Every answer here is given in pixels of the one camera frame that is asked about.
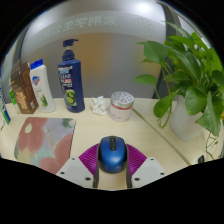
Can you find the brown cardboard box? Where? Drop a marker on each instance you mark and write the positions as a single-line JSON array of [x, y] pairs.
[[24, 90]]

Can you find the floral pastel mouse pad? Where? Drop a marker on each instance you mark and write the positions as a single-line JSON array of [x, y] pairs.
[[43, 143]]

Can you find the dark blue pump bottle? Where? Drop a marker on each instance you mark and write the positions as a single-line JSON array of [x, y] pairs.
[[71, 83]]

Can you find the blue and black computer mouse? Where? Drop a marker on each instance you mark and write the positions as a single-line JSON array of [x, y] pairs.
[[112, 155]]

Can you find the small black desk socket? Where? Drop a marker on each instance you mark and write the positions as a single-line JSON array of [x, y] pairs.
[[201, 159]]

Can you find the white jar with perforated lid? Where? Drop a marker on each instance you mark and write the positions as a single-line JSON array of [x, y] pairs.
[[120, 108]]

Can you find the crumpled white tissue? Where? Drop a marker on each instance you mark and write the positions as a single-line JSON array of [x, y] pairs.
[[99, 106]]

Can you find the white bottle with blue cap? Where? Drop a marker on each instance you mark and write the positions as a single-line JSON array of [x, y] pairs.
[[42, 86]]

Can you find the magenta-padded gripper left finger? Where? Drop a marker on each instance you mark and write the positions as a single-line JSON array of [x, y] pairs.
[[76, 171]]

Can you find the green plant in white pot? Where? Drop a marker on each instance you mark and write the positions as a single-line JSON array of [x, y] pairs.
[[190, 110]]

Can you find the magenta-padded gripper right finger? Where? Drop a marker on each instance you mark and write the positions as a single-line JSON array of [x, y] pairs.
[[146, 170]]

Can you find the clear bottle with green label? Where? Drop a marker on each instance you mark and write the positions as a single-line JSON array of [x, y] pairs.
[[13, 100]]

